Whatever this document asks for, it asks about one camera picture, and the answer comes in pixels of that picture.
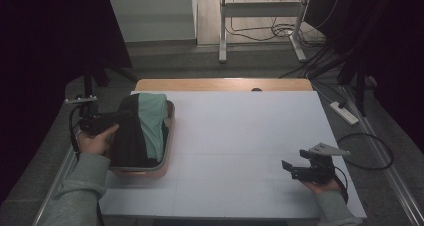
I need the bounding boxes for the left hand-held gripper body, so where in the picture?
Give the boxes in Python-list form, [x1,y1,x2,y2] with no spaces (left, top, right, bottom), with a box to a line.
[64,95,122,137]

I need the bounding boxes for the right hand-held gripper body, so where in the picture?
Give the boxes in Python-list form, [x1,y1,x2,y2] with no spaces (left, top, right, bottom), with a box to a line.
[291,142,352,186]

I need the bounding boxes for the black and green garment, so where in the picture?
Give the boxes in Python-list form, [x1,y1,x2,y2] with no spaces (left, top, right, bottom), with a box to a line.
[109,92,170,169]

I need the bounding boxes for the orange plastic bin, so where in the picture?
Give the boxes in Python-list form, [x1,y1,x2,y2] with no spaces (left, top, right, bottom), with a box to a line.
[108,99,176,180]

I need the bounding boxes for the person's right hand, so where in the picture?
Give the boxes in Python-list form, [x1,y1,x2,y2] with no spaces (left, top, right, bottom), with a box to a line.
[301,178,343,196]

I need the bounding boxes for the person's left hand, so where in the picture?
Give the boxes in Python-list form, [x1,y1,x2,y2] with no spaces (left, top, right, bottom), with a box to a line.
[77,124,120,156]

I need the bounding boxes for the black stand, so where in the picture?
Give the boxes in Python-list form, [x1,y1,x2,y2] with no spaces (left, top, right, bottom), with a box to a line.
[306,45,379,118]
[81,64,139,119]

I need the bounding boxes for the white power strip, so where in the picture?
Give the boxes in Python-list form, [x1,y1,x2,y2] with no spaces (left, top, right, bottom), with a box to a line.
[329,100,360,126]

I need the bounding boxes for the white board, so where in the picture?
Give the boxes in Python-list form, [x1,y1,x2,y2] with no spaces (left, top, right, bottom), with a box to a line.
[98,90,368,220]

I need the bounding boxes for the wooden table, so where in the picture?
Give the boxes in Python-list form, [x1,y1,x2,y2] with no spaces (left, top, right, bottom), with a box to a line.
[134,78,314,93]

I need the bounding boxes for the white cabinet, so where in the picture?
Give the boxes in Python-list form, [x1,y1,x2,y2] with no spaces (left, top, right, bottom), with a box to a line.
[108,0,198,44]

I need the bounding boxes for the white metal stand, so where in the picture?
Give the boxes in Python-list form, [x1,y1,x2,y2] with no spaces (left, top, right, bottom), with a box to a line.
[218,0,313,64]

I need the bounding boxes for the left hand-held gripper cable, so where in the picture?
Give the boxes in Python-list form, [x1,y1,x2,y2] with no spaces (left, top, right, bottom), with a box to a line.
[68,105,83,154]

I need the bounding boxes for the hand-held gripper cable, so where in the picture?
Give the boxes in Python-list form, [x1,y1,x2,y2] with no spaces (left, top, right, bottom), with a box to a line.
[333,165,350,205]
[68,105,83,154]

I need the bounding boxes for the right hand-held gripper cable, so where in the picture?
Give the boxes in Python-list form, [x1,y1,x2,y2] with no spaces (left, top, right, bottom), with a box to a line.
[333,165,350,205]

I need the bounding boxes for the metal floor rail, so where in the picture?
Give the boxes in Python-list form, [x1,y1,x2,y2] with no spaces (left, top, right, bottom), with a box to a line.
[341,85,424,226]
[31,145,79,226]

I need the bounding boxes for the black cable loop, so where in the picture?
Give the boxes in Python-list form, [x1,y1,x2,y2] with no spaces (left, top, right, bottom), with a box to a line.
[336,132,394,171]

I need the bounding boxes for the tangle of black cables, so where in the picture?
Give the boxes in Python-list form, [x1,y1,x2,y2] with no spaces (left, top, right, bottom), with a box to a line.
[224,17,326,49]

